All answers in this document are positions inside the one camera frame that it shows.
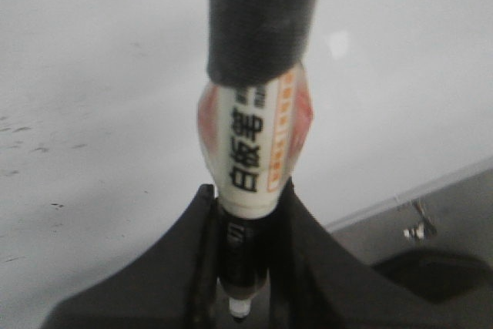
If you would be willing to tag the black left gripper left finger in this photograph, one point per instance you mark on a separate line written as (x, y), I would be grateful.
(172, 285)

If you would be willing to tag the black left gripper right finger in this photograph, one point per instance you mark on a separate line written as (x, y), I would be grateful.
(316, 283)

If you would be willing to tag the white whiteboard marker pen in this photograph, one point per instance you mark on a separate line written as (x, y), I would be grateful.
(253, 118)

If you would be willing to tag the white whiteboard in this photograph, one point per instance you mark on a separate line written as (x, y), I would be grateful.
(99, 149)

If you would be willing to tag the metal whiteboard bracket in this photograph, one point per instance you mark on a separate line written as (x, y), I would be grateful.
(422, 230)

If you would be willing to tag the grey aluminium whiteboard frame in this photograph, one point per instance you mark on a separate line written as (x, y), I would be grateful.
(420, 190)

